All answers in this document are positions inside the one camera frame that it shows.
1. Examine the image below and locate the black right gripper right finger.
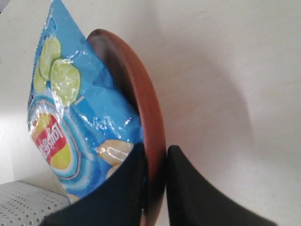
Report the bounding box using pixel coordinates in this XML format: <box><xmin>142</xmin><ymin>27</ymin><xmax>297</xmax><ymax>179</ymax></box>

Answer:
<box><xmin>166</xmin><ymin>145</ymin><xmax>276</xmax><ymax>226</ymax></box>

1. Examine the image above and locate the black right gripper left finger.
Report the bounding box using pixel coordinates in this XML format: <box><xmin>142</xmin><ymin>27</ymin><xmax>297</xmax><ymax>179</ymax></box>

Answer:
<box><xmin>41</xmin><ymin>143</ymin><xmax>147</xmax><ymax>226</ymax></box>

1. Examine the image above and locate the blue chips bag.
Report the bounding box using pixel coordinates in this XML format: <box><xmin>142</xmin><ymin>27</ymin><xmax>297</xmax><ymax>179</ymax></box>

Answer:
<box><xmin>27</xmin><ymin>0</ymin><xmax>143</xmax><ymax>203</ymax></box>

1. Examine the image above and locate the brown wooden plate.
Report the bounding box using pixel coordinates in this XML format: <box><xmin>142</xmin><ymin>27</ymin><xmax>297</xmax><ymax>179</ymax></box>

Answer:
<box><xmin>87</xmin><ymin>29</ymin><xmax>166</xmax><ymax>226</ymax></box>

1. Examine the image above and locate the white perforated plastic basket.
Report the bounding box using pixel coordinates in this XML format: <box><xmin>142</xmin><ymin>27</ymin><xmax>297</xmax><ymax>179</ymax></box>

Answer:
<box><xmin>0</xmin><ymin>181</ymin><xmax>70</xmax><ymax>226</ymax></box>

